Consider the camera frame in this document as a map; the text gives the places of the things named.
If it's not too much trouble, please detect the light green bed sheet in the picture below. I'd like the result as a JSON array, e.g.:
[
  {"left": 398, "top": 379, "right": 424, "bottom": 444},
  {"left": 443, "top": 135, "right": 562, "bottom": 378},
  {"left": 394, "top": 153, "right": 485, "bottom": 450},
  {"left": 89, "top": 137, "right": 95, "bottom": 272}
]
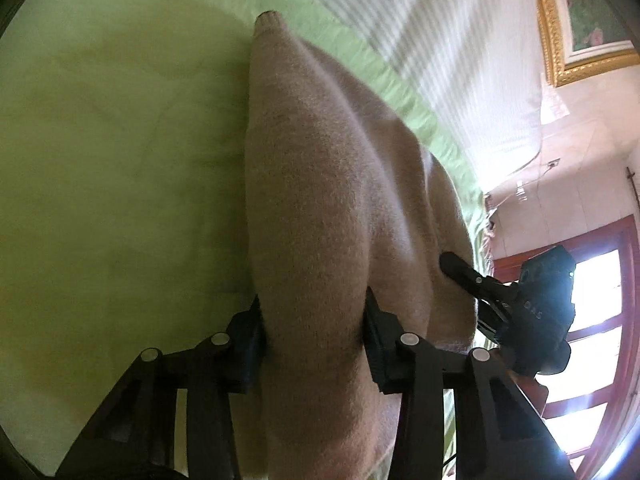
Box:
[{"left": 1, "top": 0, "right": 484, "bottom": 474}]

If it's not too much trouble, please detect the gold framed floral painting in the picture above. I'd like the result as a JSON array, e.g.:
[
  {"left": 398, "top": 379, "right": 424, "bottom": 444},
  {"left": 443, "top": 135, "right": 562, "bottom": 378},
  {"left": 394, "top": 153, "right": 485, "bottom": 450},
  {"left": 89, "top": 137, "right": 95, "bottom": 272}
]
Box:
[{"left": 537, "top": 0, "right": 639, "bottom": 88}]

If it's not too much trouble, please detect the red framed window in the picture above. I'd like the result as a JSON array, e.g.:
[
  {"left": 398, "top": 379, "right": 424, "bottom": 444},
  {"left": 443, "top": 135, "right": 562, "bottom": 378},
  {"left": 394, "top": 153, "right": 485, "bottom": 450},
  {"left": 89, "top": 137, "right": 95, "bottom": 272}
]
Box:
[{"left": 496, "top": 214, "right": 639, "bottom": 479}]

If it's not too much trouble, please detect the mauve fleece sweater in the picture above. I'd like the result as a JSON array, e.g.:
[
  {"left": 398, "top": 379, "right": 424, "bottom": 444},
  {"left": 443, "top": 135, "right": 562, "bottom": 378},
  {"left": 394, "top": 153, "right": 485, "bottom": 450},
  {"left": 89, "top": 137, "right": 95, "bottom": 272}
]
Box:
[{"left": 245, "top": 12, "right": 476, "bottom": 479}]

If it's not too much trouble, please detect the white striped pillow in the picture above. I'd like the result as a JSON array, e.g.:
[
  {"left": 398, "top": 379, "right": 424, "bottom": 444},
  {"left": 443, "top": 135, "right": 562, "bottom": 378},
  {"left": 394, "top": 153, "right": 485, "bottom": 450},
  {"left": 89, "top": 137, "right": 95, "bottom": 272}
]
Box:
[{"left": 319, "top": 0, "right": 544, "bottom": 192}]

